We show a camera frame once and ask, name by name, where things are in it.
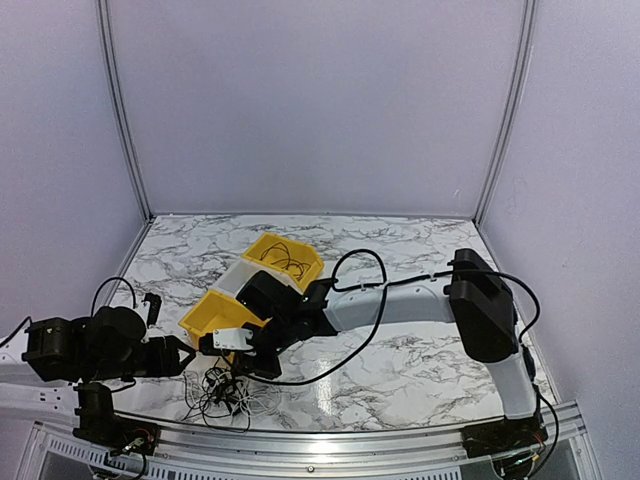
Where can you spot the aluminium front frame rail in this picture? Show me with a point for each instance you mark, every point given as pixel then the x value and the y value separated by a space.
pixel 191 451

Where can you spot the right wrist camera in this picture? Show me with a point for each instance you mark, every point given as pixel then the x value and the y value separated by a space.
pixel 222 342

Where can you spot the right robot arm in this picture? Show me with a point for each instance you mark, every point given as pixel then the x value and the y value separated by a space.
pixel 468 293

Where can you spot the right aluminium corner post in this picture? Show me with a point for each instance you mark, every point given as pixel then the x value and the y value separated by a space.
pixel 513 99

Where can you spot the white plastic bin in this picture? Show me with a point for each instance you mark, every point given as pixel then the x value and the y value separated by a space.
pixel 241 271

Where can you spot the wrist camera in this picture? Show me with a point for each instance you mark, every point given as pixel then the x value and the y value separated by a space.
pixel 222 342
pixel 154 303

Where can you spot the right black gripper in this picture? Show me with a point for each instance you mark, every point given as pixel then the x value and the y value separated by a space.
pixel 270 369

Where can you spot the far yellow plastic bin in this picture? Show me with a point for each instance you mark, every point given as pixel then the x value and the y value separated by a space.
pixel 299 260

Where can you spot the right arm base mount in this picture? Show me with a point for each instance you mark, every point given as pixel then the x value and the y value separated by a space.
pixel 502 436

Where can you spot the yellow plastic bin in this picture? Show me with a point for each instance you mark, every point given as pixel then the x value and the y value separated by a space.
pixel 216 311
pixel 299 260

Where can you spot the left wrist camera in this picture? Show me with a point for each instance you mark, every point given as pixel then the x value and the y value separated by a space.
pixel 154 303

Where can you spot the near yellow plastic bin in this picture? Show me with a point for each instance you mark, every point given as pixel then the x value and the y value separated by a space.
pixel 216 311

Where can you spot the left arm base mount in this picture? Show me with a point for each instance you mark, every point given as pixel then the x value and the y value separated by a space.
pixel 119 435

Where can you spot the left aluminium corner post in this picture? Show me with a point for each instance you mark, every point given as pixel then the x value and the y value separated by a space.
pixel 114 87

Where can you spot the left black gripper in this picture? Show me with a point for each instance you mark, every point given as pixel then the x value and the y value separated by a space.
pixel 165 361

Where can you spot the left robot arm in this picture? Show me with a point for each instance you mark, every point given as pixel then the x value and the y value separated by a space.
pixel 100 354

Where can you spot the aluminium corner post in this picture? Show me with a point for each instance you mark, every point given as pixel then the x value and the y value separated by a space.
pixel 114 87
pixel 513 99

